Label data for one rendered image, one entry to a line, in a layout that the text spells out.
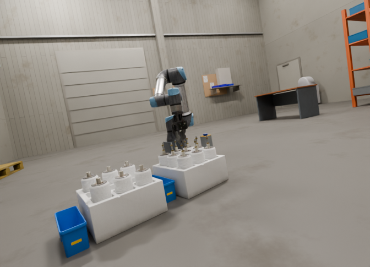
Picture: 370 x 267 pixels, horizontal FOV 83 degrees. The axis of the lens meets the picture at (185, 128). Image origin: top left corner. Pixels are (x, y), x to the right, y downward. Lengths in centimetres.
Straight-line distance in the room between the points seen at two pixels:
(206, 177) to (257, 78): 1046
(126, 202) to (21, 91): 809
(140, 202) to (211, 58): 956
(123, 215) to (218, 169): 71
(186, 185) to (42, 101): 787
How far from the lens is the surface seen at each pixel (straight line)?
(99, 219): 114
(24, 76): 908
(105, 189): 115
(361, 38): 652
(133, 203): 118
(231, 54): 1107
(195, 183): 139
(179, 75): 176
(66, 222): 142
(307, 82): 991
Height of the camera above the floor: 52
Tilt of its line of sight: 4 degrees down
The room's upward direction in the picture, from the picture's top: 10 degrees counter-clockwise
